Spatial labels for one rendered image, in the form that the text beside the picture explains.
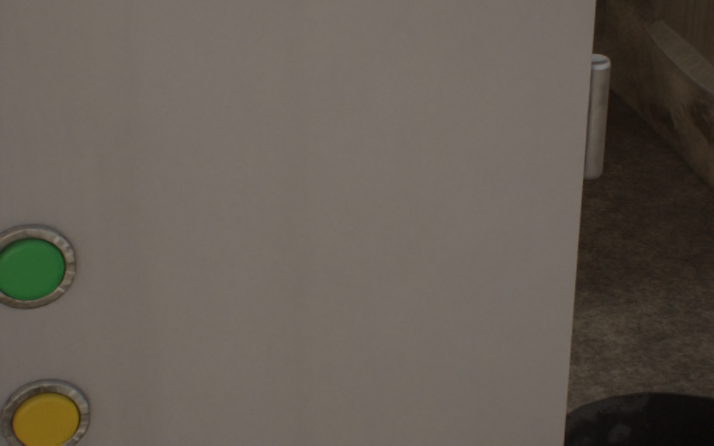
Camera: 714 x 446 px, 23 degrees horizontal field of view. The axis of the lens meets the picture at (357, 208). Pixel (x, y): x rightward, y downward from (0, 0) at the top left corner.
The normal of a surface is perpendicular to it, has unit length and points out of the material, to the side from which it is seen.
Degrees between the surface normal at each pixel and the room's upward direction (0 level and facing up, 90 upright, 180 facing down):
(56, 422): 90
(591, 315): 0
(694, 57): 30
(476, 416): 90
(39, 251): 90
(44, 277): 90
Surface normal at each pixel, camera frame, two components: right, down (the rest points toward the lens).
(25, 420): 0.29, 0.47
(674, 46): -0.51, -0.68
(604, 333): 0.00, -0.87
